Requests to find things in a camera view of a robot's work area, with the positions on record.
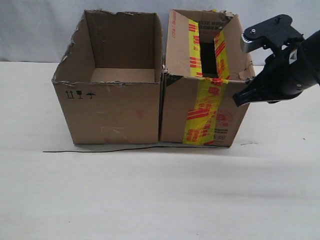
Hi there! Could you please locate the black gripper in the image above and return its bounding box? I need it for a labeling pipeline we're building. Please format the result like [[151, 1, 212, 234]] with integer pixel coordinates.
[[232, 14, 320, 107]]

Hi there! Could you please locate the open plain cardboard box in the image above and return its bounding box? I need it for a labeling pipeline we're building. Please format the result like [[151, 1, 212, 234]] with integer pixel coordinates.
[[51, 9, 163, 145]]

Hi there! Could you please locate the cardboard box with yellow tape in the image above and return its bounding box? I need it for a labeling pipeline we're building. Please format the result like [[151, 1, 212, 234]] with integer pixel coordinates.
[[160, 9, 255, 147]]

